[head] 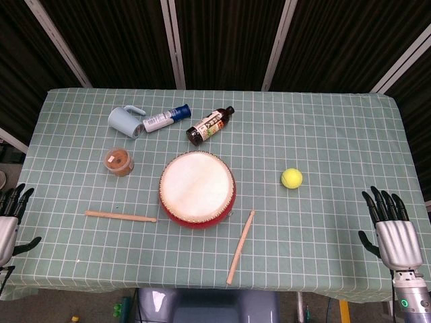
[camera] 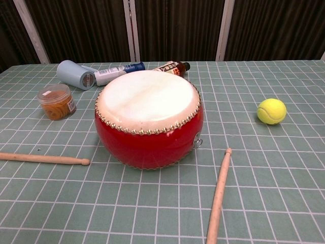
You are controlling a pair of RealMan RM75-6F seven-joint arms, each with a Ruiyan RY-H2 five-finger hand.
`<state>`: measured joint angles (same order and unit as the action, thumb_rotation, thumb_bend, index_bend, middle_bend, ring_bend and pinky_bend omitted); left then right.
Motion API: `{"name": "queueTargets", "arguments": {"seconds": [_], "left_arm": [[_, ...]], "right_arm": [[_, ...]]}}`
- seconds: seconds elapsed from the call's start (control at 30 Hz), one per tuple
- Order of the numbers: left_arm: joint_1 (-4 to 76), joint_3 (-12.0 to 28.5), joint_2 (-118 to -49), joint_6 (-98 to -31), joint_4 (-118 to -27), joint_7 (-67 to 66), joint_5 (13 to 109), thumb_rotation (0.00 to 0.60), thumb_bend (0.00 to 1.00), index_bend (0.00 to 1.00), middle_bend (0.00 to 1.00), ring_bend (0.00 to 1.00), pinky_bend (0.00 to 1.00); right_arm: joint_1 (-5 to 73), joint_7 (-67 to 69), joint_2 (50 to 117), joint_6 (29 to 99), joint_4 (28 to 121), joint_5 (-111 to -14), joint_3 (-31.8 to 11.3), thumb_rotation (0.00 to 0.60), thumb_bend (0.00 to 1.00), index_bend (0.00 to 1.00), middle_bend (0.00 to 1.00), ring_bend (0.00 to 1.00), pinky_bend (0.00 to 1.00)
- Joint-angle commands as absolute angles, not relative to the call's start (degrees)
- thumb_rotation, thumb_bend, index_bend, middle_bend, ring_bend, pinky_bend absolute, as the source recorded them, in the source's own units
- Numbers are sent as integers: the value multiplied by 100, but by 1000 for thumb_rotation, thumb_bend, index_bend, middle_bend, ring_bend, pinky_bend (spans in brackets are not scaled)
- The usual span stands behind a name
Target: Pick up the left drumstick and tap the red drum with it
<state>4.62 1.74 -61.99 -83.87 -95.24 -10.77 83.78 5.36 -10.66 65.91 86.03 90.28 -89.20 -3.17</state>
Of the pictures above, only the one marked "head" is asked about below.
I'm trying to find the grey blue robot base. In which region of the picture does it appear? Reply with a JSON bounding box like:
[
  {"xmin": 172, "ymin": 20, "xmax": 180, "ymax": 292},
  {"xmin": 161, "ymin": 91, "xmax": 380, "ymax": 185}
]
[{"xmin": 136, "ymin": 287, "xmax": 280, "ymax": 323}]

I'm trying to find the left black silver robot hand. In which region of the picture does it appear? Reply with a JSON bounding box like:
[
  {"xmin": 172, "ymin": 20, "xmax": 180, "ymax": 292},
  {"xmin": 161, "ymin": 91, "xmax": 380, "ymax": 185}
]
[{"xmin": 0, "ymin": 183, "xmax": 42, "ymax": 268}]

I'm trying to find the white bottle blue cap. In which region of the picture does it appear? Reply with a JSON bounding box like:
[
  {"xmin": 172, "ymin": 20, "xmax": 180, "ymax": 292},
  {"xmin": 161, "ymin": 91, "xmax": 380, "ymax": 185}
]
[{"xmin": 142, "ymin": 104, "xmax": 192, "ymax": 134}]

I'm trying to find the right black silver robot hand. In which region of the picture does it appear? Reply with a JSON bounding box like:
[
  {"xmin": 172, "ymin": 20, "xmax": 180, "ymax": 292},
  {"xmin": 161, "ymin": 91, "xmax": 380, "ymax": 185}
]
[{"xmin": 358, "ymin": 186, "xmax": 424, "ymax": 271}]

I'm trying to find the wooden drumstick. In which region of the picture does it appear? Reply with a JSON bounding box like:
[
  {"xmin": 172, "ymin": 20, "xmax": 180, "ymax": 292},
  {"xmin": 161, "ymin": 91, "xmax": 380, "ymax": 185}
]
[
  {"xmin": 226, "ymin": 210, "xmax": 256, "ymax": 285},
  {"xmin": 84, "ymin": 210, "xmax": 158, "ymax": 223}
]

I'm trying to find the green white checked tablecloth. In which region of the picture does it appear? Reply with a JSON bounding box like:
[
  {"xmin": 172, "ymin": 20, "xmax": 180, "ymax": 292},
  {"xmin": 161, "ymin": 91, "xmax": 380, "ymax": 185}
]
[{"xmin": 0, "ymin": 87, "xmax": 431, "ymax": 302}]

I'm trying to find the red drum white skin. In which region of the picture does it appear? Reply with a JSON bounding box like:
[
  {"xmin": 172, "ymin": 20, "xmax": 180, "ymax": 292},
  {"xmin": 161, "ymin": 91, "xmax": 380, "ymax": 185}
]
[{"xmin": 158, "ymin": 151, "xmax": 237, "ymax": 229}]

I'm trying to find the white partition frame post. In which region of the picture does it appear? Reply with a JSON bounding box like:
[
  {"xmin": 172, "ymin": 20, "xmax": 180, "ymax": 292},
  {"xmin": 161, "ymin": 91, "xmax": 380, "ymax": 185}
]
[
  {"xmin": 371, "ymin": 26, "xmax": 431, "ymax": 94},
  {"xmin": 24, "ymin": 0, "xmax": 92, "ymax": 88},
  {"xmin": 261, "ymin": 0, "xmax": 298, "ymax": 92},
  {"xmin": 160, "ymin": 0, "xmax": 187, "ymax": 90}
]

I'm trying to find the yellow tennis ball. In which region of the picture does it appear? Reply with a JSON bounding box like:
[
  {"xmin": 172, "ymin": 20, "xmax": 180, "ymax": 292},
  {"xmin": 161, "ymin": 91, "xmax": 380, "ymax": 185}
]
[{"xmin": 281, "ymin": 168, "xmax": 304, "ymax": 190}]

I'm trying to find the dark ribbed partition panel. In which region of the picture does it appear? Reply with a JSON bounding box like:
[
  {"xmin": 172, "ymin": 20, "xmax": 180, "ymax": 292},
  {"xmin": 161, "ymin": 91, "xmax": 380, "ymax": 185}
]
[
  {"xmin": 0, "ymin": 0, "xmax": 84, "ymax": 135},
  {"xmin": 176, "ymin": 0, "xmax": 286, "ymax": 92},
  {"xmin": 38, "ymin": 0, "xmax": 178, "ymax": 90},
  {"xmin": 385, "ymin": 33, "xmax": 431, "ymax": 176},
  {"xmin": 272, "ymin": 0, "xmax": 431, "ymax": 94}
]

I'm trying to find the dark sauce bottle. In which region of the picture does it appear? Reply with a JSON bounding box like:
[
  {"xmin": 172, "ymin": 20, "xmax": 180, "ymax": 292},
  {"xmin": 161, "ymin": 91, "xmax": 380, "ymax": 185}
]
[{"xmin": 186, "ymin": 106, "xmax": 236, "ymax": 147}]

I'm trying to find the clear jar of rubber bands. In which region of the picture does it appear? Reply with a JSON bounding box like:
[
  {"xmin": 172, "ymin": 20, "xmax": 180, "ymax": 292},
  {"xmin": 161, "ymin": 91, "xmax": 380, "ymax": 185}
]
[{"xmin": 103, "ymin": 147, "xmax": 135, "ymax": 178}]

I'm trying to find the light blue plastic mug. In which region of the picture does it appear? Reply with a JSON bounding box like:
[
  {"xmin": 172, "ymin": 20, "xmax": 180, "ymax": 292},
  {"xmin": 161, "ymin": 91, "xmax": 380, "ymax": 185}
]
[{"xmin": 107, "ymin": 105, "xmax": 146, "ymax": 141}]

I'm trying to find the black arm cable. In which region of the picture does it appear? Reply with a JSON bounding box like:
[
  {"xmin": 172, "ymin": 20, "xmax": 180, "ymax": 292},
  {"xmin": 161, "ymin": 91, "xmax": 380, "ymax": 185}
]
[{"xmin": 389, "ymin": 268, "xmax": 397, "ymax": 319}]

